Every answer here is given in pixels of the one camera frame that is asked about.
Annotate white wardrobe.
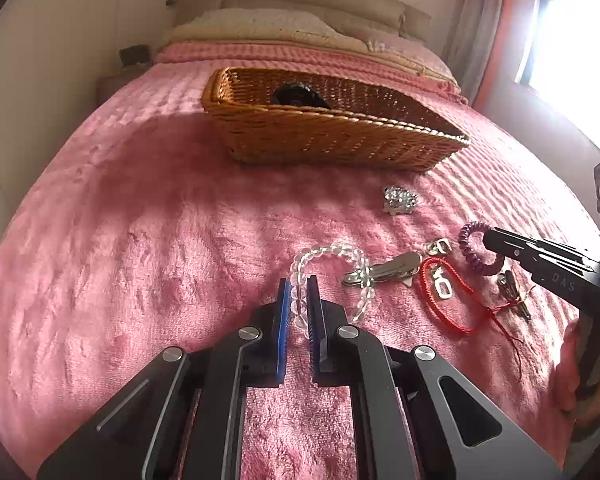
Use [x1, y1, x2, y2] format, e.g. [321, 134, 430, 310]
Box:
[0, 0, 186, 221]

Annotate window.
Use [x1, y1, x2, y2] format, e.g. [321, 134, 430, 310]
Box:
[514, 0, 600, 153]

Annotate nightstand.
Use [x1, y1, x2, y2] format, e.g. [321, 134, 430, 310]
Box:
[96, 62, 157, 108]

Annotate clear bead bracelet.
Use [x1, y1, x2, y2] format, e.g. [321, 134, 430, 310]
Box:
[289, 242, 377, 331]

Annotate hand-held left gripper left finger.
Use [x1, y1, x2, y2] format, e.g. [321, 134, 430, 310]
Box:
[36, 278, 292, 480]

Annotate curtain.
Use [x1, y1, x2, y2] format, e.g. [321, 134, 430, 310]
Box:
[439, 0, 513, 107]

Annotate rhinestone brooch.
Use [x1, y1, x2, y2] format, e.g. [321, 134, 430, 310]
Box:
[381, 185, 420, 217]

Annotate brown wicker basket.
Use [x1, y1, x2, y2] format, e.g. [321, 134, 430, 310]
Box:
[201, 66, 471, 174]

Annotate purple spiral hair tie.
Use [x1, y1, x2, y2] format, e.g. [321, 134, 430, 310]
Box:
[458, 221, 503, 277]

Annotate silver metal hair clip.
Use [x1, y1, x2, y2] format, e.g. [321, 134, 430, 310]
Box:
[342, 251, 424, 288]

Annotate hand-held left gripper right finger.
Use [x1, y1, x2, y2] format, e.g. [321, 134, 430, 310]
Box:
[305, 275, 567, 480]

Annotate black item in basket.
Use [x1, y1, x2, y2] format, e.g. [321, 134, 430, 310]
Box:
[272, 81, 332, 110]

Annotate beige pillows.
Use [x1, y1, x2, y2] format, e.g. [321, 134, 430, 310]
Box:
[165, 24, 458, 86]

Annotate dark metal hair clip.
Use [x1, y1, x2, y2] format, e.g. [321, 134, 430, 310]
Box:
[497, 270, 533, 322]

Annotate white pillow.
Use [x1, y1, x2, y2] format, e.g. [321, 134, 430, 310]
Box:
[177, 9, 342, 44]

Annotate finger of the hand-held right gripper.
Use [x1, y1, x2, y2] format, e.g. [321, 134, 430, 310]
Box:
[519, 258, 600, 307]
[482, 227, 600, 273]

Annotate silver pendant charm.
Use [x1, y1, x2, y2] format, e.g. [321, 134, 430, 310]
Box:
[431, 266, 454, 301]

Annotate red string bracelet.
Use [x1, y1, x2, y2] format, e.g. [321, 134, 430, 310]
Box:
[419, 257, 525, 358]

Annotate person's right forearm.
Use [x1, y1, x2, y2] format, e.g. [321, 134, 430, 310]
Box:
[562, 380, 600, 478]

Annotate person's right hand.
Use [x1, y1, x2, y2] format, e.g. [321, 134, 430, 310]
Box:
[559, 319, 592, 413]

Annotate dark box on nightstand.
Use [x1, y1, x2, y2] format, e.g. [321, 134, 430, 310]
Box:
[119, 45, 151, 68]

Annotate pink fleece blanket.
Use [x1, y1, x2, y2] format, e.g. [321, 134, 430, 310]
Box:
[0, 42, 600, 480]

